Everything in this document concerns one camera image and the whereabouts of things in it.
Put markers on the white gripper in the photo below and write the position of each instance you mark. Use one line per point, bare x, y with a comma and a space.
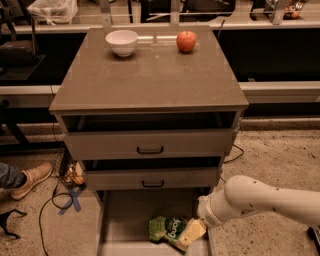
205, 211

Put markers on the green rice chip bag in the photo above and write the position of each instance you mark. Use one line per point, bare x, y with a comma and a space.
169, 229

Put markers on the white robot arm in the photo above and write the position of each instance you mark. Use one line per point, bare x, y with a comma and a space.
242, 196

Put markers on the middle grey drawer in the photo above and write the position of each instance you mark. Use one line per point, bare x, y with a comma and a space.
152, 173

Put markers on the grey drawer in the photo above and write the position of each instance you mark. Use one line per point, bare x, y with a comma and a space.
124, 224
152, 173
161, 135

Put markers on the bottom grey drawer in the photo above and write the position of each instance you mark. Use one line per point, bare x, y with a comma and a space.
124, 224

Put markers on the top grey drawer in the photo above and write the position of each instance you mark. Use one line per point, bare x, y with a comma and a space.
161, 135

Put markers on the grey drawer cabinet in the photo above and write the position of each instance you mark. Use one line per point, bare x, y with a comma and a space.
156, 78

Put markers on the white plastic bag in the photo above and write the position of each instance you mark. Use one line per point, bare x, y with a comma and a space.
53, 11

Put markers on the blue tape cross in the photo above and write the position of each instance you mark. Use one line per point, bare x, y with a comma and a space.
73, 200

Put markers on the crumpled orange wrapper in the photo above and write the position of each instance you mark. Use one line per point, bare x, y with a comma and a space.
74, 175

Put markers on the tan sneaker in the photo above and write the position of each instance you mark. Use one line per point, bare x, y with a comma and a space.
34, 176

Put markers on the red apple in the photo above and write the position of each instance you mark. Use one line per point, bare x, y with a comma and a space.
186, 41

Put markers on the jeans leg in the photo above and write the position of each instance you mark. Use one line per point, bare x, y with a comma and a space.
11, 177

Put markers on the white ceramic bowl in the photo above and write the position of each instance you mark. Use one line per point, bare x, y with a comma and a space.
122, 42

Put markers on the black chair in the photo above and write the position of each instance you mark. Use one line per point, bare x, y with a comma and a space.
18, 58

